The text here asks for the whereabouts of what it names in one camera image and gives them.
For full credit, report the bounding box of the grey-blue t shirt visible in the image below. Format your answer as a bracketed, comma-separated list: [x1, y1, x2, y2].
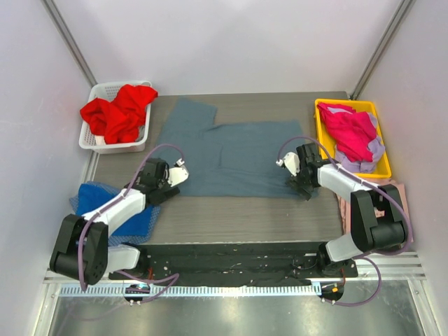
[156, 98, 303, 199]

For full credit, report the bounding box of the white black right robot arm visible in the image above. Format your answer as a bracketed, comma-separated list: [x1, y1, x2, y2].
[276, 143, 411, 277]

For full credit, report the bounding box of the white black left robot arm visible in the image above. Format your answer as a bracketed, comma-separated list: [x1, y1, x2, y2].
[49, 158, 189, 288]

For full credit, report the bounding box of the light pink folded t shirt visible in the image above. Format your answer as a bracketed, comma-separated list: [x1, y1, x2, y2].
[337, 178, 410, 235]

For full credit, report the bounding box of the yellow plastic tray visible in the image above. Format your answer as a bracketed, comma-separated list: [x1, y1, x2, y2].
[315, 98, 391, 179]

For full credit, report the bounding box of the blue patterned cloth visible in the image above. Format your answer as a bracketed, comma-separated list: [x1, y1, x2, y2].
[68, 180, 162, 247]

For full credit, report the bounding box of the red t shirt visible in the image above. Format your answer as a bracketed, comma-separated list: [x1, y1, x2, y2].
[80, 84, 158, 145]

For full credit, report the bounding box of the magenta pink t shirt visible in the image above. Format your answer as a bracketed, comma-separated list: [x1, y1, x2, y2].
[316, 101, 377, 163]

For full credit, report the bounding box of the lavender purple t shirt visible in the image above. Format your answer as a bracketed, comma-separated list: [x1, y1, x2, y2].
[335, 113, 385, 174]

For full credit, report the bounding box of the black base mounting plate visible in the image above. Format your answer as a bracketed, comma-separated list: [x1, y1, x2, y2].
[128, 241, 358, 288]

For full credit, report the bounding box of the white perforated plastic basket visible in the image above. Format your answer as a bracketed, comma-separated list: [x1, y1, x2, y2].
[78, 80, 152, 155]

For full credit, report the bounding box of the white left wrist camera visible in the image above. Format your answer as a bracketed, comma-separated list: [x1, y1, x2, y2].
[167, 158, 189, 187]

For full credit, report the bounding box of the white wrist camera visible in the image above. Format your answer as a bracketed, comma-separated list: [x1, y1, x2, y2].
[276, 152, 300, 176]
[167, 158, 189, 187]

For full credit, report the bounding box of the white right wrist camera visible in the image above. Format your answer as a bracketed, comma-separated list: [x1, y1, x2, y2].
[276, 152, 300, 176]

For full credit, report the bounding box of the aluminium front frame rail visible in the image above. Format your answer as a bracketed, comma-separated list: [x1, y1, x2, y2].
[43, 252, 427, 285]

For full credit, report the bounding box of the white slotted cable duct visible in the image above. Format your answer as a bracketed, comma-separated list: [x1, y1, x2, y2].
[59, 283, 321, 298]

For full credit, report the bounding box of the left aluminium corner post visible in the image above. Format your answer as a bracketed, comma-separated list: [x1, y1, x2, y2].
[41, 0, 97, 87]

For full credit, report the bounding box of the aluminium corner post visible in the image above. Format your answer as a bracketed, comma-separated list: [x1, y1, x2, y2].
[41, 0, 97, 87]
[348, 0, 416, 100]

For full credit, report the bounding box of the right aluminium corner post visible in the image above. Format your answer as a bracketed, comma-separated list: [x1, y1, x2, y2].
[348, 0, 416, 100]

